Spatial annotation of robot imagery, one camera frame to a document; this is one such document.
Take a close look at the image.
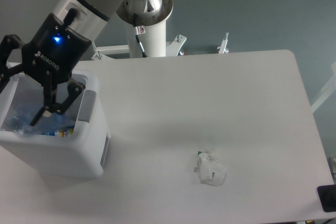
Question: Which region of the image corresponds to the blue snack wrapper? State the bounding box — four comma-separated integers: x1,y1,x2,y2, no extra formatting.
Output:
41,127,74,137

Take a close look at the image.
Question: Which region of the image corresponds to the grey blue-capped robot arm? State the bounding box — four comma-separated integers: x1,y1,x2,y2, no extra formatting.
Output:
1,0,124,126

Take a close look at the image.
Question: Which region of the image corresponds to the white plastic trash can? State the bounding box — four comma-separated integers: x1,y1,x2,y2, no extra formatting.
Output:
1,69,111,178

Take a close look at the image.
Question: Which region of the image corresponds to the white table leg frame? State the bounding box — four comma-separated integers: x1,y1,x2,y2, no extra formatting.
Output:
310,62,335,113

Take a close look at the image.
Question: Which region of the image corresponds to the black cable on pedestal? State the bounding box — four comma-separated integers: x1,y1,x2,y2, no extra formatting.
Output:
132,13,149,58

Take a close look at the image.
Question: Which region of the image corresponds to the black device at table edge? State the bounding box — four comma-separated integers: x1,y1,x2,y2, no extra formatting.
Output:
317,184,335,212

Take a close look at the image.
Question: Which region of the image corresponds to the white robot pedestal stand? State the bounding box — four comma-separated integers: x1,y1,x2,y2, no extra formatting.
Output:
90,0,229,61

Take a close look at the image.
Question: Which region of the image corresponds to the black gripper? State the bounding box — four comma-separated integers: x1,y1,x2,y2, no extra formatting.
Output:
1,13,91,126

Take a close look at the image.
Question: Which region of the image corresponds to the clear crushed plastic bottle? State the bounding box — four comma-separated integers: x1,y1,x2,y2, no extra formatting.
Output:
1,102,77,138

